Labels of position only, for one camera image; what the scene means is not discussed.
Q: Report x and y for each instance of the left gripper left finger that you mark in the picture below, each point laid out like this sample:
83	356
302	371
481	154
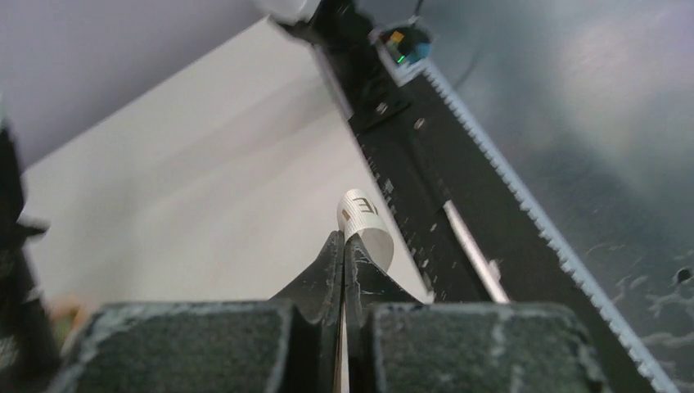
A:
288	343

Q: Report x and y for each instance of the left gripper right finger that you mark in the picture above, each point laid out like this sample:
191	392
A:
398	344

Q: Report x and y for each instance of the cream ribbon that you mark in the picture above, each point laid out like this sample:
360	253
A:
356	214

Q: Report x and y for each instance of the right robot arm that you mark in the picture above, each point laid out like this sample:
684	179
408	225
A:
29	352

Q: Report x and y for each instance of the left circuit board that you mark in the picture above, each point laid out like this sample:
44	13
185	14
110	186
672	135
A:
403	48

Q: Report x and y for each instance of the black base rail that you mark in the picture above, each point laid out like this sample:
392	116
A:
472	240

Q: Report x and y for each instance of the white slotted cable duct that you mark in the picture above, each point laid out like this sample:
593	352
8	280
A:
646	364

